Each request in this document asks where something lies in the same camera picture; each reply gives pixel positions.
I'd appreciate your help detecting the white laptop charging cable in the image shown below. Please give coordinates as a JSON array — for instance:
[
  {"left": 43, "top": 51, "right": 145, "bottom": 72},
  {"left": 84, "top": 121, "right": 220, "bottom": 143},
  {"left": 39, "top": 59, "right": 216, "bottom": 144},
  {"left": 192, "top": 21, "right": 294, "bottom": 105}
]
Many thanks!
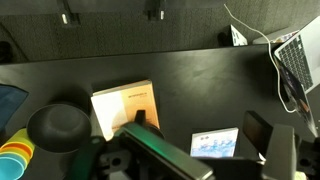
[{"left": 223, "top": 3, "right": 298, "bottom": 114}]

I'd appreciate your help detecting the silver laptop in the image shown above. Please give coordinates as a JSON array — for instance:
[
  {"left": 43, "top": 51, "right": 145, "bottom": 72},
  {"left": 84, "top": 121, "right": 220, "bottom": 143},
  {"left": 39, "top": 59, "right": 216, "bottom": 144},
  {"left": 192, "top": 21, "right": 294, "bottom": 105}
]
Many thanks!
[{"left": 273, "top": 14, "right": 320, "bottom": 138}]

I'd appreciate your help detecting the orange robotics textbook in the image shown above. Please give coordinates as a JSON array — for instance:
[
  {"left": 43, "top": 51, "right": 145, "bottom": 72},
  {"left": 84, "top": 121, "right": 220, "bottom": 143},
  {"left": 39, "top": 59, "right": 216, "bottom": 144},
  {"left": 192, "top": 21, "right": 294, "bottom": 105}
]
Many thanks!
[{"left": 90, "top": 79, "right": 161, "bottom": 142}]

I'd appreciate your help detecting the dark blue cloth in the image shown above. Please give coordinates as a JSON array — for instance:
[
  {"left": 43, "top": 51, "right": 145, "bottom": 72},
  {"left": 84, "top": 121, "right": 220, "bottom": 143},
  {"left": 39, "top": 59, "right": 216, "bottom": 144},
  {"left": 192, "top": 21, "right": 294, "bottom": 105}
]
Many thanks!
[{"left": 0, "top": 83, "right": 29, "bottom": 131}]

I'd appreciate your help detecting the stack of colourful cups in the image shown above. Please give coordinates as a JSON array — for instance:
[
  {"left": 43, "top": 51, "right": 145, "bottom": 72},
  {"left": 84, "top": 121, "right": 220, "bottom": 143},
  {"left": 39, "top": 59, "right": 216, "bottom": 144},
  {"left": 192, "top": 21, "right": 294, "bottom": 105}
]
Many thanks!
[{"left": 0, "top": 128, "right": 36, "bottom": 180}]

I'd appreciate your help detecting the black bowl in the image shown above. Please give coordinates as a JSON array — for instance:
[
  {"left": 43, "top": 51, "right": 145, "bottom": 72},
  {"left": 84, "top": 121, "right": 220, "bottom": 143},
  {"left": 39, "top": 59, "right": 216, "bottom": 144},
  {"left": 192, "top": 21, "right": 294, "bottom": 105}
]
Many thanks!
[
  {"left": 144, "top": 123, "right": 166, "bottom": 140},
  {"left": 26, "top": 103, "right": 93, "bottom": 154}
]

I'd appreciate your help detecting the blue and white book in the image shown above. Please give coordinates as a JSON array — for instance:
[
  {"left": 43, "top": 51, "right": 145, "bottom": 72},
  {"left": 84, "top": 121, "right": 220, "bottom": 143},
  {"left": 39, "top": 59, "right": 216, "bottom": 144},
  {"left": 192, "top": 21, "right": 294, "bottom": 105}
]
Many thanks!
[{"left": 189, "top": 127, "right": 240, "bottom": 158}]

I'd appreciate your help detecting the white patterned cube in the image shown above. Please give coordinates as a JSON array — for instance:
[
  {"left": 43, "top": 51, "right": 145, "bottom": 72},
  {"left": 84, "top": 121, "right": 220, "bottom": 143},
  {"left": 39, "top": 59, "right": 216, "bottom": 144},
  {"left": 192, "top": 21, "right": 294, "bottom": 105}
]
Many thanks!
[{"left": 218, "top": 24, "right": 249, "bottom": 48}]

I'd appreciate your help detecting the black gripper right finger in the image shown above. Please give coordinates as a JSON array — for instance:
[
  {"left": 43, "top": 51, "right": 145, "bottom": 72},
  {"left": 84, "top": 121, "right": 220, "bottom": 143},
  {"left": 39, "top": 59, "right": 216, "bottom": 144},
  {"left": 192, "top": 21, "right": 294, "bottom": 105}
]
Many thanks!
[{"left": 243, "top": 110, "right": 298, "bottom": 180}]

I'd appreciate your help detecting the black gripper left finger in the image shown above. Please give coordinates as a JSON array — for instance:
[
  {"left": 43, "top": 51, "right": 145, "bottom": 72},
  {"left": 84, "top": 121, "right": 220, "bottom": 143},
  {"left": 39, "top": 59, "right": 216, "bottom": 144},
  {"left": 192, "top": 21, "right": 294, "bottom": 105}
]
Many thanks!
[{"left": 64, "top": 109, "right": 214, "bottom": 180}]

